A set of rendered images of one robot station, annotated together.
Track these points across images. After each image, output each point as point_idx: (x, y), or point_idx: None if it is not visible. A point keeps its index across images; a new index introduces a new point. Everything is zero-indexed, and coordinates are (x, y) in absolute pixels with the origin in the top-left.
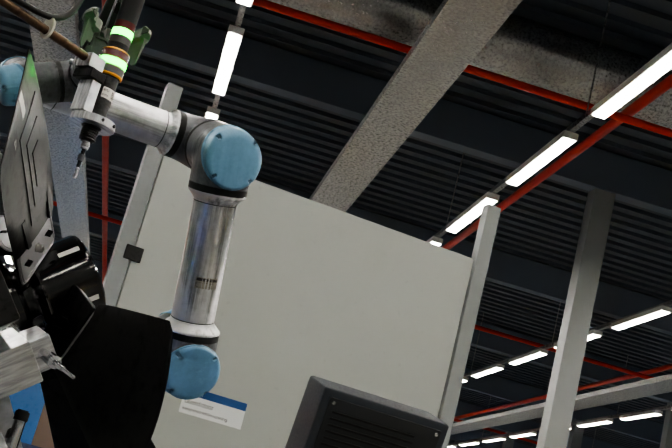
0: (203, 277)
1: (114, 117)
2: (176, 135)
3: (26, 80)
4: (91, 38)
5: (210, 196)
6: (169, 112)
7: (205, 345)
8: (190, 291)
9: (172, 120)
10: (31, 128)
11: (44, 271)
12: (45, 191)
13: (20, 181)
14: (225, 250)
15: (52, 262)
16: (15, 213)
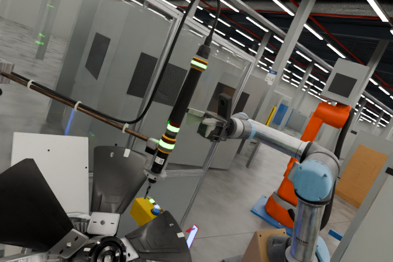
0: (299, 238)
1: (271, 143)
2: (300, 156)
3: (0, 179)
4: (201, 120)
5: (299, 199)
6: (303, 142)
7: None
8: (293, 241)
9: (300, 148)
10: (12, 201)
11: (77, 255)
12: (53, 224)
13: (7, 227)
14: (313, 228)
15: (80, 251)
16: (14, 239)
